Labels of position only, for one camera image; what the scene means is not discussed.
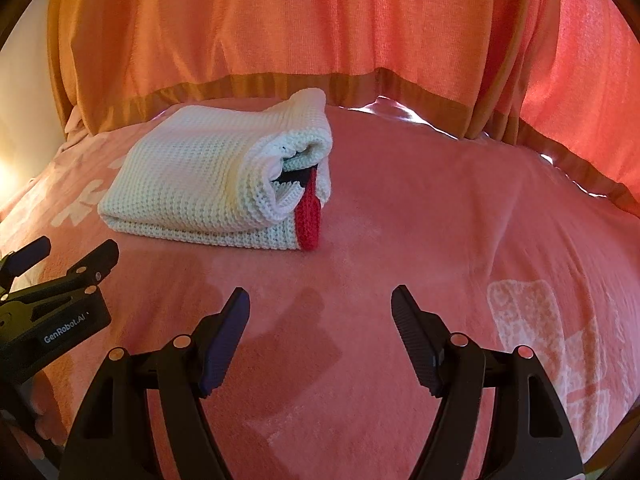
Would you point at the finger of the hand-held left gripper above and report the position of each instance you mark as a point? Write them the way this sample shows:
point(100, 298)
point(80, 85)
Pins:
point(27, 255)
point(95, 260)

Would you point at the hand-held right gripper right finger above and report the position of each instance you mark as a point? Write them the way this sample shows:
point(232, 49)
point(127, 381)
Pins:
point(416, 342)

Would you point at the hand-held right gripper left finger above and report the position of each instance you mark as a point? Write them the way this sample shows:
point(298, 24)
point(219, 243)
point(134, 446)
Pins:
point(227, 342)

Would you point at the white knit sweater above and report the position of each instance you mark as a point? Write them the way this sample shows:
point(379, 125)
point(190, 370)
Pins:
point(200, 170)

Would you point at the pink printed blanket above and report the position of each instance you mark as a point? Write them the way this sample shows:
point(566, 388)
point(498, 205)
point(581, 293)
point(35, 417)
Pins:
point(400, 220)

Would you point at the pink curtain with brown hem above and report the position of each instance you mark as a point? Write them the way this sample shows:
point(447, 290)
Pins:
point(250, 20)

